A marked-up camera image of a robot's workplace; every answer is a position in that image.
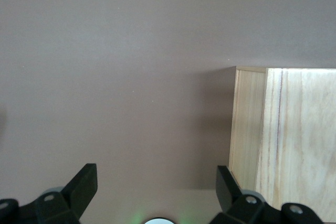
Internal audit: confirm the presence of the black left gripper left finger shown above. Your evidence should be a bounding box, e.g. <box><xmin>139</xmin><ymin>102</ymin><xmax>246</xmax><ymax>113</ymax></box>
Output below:
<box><xmin>0</xmin><ymin>163</ymin><xmax>98</xmax><ymax>224</ymax></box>

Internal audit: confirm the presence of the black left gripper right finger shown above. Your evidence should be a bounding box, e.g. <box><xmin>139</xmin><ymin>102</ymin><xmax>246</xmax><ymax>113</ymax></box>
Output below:
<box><xmin>209</xmin><ymin>165</ymin><xmax>323</xmax><ymax>224</ymax></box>

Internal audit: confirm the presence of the light wooden drawer cabinet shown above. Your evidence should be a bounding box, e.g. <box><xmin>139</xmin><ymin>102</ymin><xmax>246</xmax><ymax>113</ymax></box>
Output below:
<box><xmin>228</xmin><ymin>66</ymin><xmax>336</xmax><ymax>222</ymax></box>

